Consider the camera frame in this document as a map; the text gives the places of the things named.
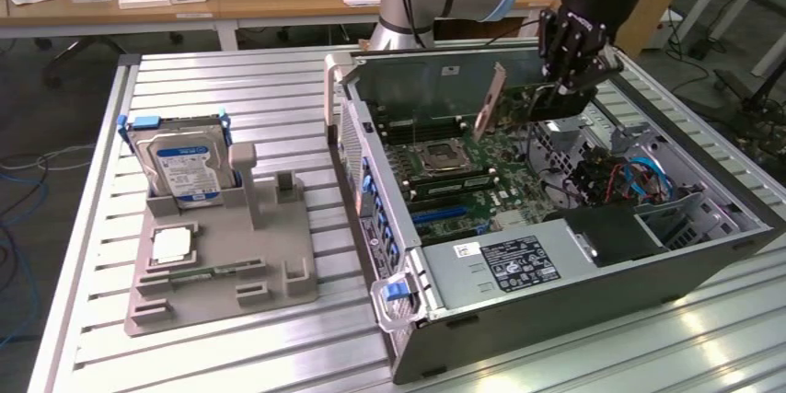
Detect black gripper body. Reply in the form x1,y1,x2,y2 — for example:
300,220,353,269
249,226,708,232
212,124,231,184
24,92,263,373
555,0,654,52

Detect green graphics card black fan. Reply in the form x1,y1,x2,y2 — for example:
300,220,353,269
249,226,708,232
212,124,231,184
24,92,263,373
472,61,600,144

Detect wooden cabinet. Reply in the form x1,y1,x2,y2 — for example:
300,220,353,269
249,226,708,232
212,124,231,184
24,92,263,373
508,0,704,59

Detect green Dell motherboard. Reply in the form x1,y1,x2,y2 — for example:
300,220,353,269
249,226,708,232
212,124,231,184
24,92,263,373
367,111,576,242

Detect metal CPU socket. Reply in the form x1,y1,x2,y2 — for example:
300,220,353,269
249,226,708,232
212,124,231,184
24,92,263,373
413,140,472,174

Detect RAM stick with white label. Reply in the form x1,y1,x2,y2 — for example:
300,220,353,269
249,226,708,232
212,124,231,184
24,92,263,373
415,174,497,192

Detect silver finned chipset heatsink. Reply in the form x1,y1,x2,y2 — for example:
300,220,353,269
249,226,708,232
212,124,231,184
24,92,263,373
493,211,531,229

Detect metal disk bay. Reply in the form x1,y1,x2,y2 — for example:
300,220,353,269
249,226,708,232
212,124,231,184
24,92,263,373
632,183,772,254

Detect blue expansion slot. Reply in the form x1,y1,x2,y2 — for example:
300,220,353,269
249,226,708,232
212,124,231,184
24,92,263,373
408,202,467,225

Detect grey power supply unit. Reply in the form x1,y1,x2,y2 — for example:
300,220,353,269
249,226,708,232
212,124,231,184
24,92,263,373
420,220,600,312

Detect open grey PC case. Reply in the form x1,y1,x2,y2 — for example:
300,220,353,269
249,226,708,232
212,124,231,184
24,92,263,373
323,38,786,387

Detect blue case release tab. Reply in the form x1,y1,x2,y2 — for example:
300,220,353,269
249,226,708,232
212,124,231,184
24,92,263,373
379,284,408,306

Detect hard disk in blue caddy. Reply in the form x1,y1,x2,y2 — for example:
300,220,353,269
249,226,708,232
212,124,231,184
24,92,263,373
114,111,239,210

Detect silver CPU chip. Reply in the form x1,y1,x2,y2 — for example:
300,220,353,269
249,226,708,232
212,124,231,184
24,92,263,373
151,229,196,263

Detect grey parts rack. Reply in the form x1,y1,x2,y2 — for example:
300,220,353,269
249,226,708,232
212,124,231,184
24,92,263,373
125,142,324,339

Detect green bare RAM stick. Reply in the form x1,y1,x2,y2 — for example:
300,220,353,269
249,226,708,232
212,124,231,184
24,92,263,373
168,261,259,282

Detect black cable behind case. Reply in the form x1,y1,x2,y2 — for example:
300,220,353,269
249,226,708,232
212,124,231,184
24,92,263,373
489,19,547,49

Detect white desk frame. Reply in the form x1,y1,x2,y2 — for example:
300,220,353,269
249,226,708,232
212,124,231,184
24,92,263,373
674,0,786,76

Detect blue SATA wire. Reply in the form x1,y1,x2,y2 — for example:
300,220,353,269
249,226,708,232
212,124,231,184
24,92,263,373
623,157,675,204

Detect thin red wire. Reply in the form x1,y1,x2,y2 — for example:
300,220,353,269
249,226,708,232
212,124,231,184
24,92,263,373
604,167,638,203

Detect blue floor cable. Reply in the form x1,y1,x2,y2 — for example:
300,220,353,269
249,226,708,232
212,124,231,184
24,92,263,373
0,171,50,348

